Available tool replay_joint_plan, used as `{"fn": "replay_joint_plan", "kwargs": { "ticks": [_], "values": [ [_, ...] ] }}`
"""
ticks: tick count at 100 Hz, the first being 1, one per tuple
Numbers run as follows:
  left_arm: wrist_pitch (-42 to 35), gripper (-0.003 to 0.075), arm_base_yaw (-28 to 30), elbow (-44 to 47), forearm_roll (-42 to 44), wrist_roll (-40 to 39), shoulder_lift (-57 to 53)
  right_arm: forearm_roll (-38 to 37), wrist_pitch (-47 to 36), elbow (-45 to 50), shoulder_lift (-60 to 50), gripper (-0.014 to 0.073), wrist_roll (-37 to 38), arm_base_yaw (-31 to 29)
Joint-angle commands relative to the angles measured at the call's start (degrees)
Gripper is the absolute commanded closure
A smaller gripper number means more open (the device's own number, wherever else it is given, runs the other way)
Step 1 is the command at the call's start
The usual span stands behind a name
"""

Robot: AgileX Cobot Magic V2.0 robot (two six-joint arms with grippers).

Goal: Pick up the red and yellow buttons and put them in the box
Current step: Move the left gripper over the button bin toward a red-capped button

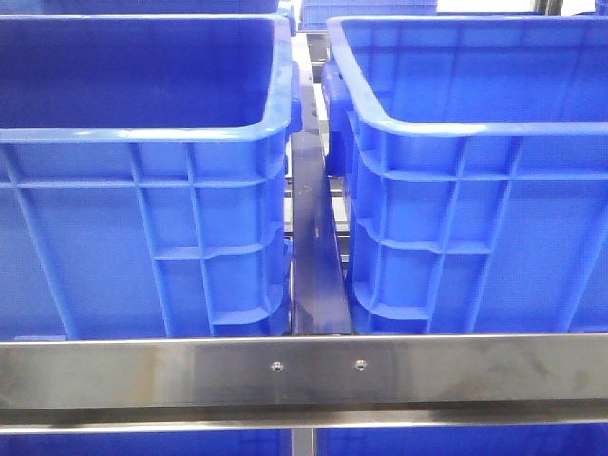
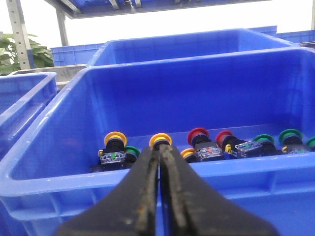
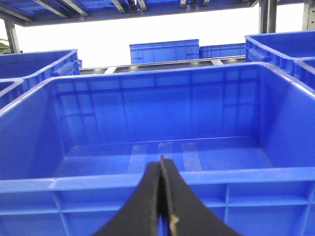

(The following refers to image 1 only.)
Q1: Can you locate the steel centre divider bar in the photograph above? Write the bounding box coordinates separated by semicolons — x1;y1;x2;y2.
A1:
292;77;352;336

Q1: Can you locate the blue plastic crate left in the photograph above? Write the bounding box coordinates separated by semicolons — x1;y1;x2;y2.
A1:
1;14;301;341

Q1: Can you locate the blue plastic crate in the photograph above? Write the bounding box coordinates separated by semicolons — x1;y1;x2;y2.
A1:
323;16;607;334
1;14;301;341

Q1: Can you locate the blue plastic crate right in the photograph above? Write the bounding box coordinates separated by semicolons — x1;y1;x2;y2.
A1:
323;16;607;334

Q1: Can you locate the blue crate rear right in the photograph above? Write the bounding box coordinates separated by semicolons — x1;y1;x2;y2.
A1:
300;0;438;31

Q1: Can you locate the blue crate lower left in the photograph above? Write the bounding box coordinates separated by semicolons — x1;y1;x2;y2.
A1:
1;430;291;455

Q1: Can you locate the blue crate rear left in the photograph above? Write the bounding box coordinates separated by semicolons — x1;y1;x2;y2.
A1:
33;0;296;36

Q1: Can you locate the blue crate lower right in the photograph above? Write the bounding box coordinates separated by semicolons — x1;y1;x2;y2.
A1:
317;424;607;455

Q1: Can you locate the stainless steel front rail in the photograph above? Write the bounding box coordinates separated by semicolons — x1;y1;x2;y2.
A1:
1;333;607;434

